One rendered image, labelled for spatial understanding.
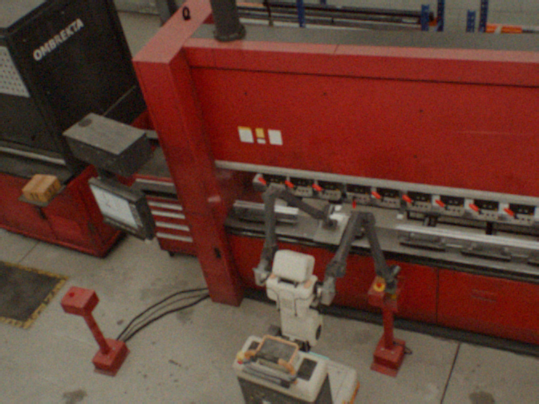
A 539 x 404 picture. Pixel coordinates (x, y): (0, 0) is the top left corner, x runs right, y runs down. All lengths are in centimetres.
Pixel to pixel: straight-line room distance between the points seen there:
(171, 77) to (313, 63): 86
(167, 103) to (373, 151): 131
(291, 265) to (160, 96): 133
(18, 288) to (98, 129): 251
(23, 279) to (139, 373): 167
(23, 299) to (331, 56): 370
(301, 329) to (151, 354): 160
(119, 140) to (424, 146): 182
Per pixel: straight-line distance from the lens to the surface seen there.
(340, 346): 502
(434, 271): 449
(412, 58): 359
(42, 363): 564
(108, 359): 525
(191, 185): 449
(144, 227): 422
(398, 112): 381
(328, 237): 436
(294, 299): 382
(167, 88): 403
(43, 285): 620
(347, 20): 586
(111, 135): 407
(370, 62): 365
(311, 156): 418
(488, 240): 439
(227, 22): 394
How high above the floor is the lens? 410
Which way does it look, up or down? 42 degrees down
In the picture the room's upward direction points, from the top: 11 degrees counter-clockwise
